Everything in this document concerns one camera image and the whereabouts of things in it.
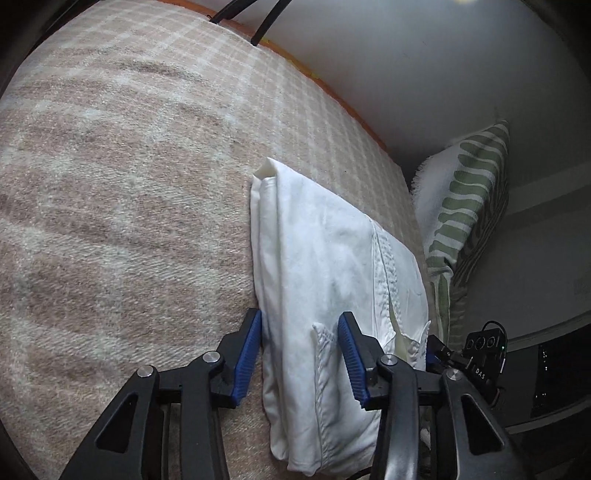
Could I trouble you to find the white cloth garment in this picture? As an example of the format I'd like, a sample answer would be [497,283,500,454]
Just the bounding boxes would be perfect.
[250,159,431,476]

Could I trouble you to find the green striped white pillow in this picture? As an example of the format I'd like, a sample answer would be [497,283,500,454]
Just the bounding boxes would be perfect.
[412,119,510,348]

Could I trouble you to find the pink plaid bed blanket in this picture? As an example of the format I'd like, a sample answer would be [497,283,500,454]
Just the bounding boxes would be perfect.
[1,1,422,479]

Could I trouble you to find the orange bed sheet edge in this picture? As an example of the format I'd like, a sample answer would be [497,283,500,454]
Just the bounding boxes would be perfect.
[161,0,387,152]

